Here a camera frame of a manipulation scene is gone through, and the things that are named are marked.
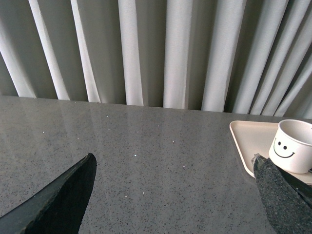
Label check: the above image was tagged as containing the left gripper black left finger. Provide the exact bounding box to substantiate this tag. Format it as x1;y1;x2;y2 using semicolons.
0;153;97;234

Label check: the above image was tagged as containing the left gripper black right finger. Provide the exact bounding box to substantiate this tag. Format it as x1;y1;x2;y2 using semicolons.
252;154;312;234

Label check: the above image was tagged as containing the white smiley mug black handle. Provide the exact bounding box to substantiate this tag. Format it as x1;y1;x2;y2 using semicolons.
269;119;312;174

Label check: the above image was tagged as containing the cream rectangular tray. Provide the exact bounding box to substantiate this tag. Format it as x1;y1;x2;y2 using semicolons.
230;120;312;185

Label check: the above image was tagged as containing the white pleated curtain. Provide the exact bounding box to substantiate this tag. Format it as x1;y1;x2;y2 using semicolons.
0;0;312;118

